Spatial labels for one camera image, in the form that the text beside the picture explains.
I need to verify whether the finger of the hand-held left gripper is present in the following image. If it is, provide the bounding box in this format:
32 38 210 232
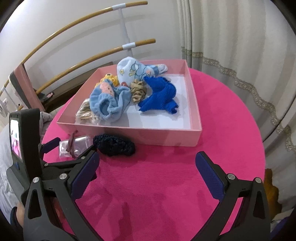
38 137 61 160
43 144 98 181

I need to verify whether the black knit scrunchie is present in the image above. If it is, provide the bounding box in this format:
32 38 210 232
92 134 136 157

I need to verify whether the blue knit cloth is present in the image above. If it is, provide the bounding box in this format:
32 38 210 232
138 76 179 114

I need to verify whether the cream curtain with lace trim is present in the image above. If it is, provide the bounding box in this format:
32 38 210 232
177 0 296 158

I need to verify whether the pink round tablecloth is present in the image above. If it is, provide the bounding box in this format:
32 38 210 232
42 67 266 241

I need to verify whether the white barre end post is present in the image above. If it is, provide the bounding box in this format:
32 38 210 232
0 86 22 112

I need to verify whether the person's left forearm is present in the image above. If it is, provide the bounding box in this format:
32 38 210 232
10 202 25 232

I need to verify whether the beige scrunchie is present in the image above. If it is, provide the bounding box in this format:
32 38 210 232
130 79 148 104

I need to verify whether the yellow crochet toy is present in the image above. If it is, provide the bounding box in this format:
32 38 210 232
99 73 120 87

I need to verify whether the yellow cloth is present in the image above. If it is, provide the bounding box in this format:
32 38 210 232
264 168 282 216

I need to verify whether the short wooden barre rail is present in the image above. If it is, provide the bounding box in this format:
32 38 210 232
36 39 156 94

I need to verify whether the clear plastic packet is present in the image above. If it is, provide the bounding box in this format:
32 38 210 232
59 136 93 159

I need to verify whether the light blue sock pink face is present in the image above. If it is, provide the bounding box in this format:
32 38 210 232
89 79 131 121

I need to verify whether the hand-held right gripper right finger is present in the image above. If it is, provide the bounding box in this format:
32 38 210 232
195 151 271 241

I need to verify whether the dark wooden bench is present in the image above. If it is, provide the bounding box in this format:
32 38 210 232
39 61 114 112

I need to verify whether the pink cardboard box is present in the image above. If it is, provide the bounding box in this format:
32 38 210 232
57 59 203 147

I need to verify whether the brown hair tie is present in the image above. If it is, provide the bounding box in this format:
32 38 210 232
67 131 79 159

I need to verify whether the grey white clothing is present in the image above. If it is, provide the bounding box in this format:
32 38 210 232
38 111 56 139

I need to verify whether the long wooden barre rail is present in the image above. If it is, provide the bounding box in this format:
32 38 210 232
0 1 148 95

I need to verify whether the pink and grey hanging cloth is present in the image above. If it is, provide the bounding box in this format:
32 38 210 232
9 62 45 112

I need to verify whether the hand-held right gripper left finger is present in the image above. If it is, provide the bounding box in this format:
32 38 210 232
23 151 104 241

